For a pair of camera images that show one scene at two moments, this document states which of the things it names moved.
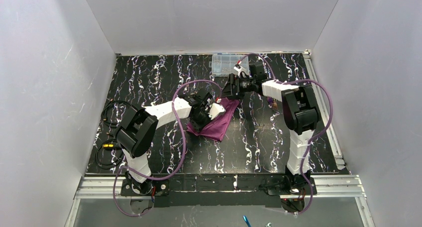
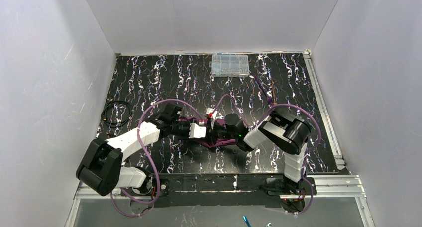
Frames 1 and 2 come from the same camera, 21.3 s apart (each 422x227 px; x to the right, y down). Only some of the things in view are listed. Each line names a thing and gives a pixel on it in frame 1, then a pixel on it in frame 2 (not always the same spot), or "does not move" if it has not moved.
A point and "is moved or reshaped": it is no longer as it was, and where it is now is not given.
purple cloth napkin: [216, 127] is moved or reshaped
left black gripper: [200, 116] -> [186, 130]
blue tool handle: [245, 217] does not move
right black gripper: [233, 86] -> [217, 130]
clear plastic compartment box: [223, 64] does not move
